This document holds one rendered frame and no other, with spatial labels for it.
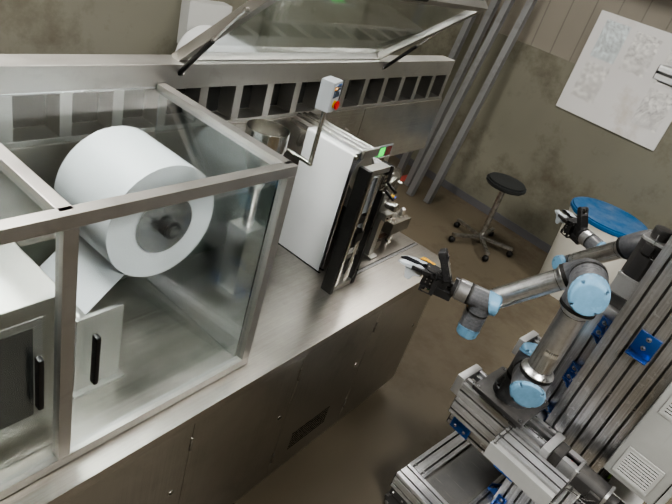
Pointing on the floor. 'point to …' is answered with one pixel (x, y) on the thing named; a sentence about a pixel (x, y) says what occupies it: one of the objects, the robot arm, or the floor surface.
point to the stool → (492, 212)
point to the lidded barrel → (617, 223)
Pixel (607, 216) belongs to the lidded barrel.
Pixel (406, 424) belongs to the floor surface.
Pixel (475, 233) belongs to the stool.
